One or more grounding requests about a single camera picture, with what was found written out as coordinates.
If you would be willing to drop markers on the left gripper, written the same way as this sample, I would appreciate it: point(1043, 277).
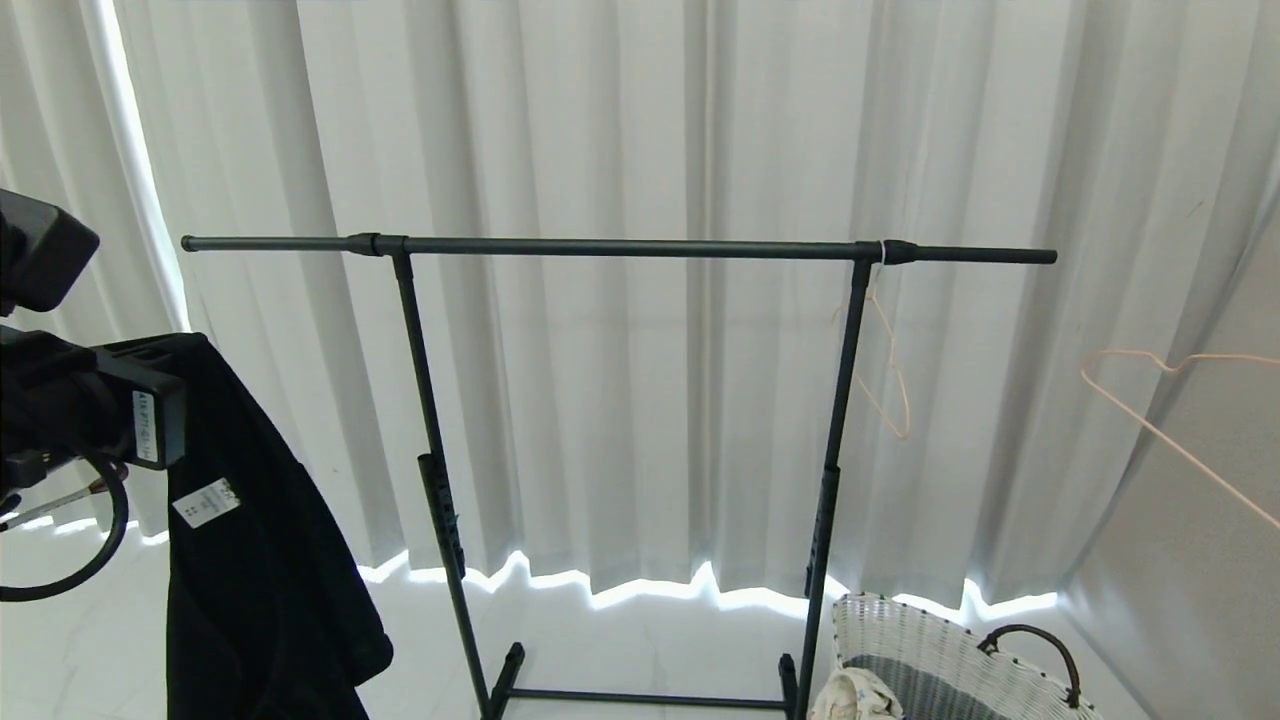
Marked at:
point(60, 400)

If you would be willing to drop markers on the black garment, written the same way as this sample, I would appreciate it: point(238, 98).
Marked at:
point(260, 560)

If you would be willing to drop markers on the pink clothes hanger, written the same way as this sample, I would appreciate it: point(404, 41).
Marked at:
point(1170, 440)
point(905, 420)

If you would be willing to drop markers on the black clothes rack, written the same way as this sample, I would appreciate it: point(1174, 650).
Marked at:
point(620, 247)

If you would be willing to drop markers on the white laundry basket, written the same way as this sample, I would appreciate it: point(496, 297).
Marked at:
point(930, 660)

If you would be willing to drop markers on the white curtain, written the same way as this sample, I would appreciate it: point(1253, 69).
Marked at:
point(650, 120)

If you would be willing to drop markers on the cream printed garment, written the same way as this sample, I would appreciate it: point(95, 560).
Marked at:
point(855, 698)

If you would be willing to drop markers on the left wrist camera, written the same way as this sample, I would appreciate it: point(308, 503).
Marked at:
point(40, 250)

